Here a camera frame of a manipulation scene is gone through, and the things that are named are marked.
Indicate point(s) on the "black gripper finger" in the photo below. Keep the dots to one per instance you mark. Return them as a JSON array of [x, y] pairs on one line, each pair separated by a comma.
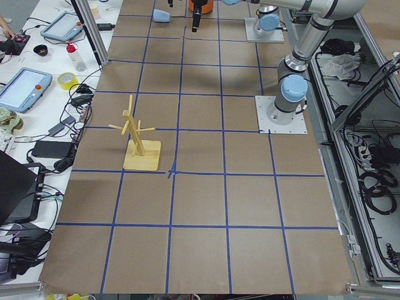
[[196, 18]]

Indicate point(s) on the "light blue plastic cup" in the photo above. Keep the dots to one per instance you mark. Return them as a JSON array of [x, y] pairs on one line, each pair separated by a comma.
[[160, 16]]

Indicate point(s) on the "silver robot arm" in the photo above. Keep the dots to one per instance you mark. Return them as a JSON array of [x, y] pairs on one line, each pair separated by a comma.
[[292, 85], [263, 10]]

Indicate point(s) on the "orange can with grey lid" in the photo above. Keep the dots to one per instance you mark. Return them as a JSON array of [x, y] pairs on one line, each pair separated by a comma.
[[206, 6]]

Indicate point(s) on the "clear squeeze bottle red cap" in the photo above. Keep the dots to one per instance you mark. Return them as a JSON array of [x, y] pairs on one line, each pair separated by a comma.
[[75, 57]]

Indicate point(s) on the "blue teach pendant far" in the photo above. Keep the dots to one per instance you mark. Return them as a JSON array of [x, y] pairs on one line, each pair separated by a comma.
[[64, 28]]

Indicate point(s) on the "blue teach pendant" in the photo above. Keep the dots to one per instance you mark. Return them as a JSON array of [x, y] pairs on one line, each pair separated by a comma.
[[24, 89], [64, 28]]

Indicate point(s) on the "yellow tape roll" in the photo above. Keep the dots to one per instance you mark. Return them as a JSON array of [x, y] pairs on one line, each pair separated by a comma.
[[67, 80]]

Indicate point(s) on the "wooden mug tree stand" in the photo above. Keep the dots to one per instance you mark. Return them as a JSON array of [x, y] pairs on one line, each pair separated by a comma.
[[141, 155]]

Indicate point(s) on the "white cloth rag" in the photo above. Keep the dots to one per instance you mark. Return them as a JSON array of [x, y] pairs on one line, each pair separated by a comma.
[[343, 66]]

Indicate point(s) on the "black bowl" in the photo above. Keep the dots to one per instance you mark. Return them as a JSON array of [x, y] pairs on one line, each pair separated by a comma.
[[41, 50]]

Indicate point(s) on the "blue teach pendant near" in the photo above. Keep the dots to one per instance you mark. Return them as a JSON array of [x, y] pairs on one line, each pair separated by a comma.
[[24, 89]]

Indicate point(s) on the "black power adapter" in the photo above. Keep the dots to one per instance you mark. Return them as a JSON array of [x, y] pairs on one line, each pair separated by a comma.
[[51, 149]]

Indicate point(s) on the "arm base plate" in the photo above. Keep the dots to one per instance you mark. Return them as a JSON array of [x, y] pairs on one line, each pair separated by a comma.
[[273, 121], [264, 30]]

